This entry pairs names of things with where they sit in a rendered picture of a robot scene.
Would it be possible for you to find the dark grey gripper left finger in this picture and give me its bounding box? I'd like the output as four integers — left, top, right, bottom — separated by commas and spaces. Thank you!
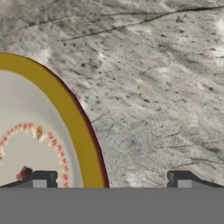
0, 170, 59, 189

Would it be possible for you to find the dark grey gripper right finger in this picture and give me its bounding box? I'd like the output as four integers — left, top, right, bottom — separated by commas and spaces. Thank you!
166, 170, 224, 189

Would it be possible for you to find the white bowl with yellow rim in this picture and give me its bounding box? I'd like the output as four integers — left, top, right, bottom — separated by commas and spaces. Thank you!
0, 52, 110, 189

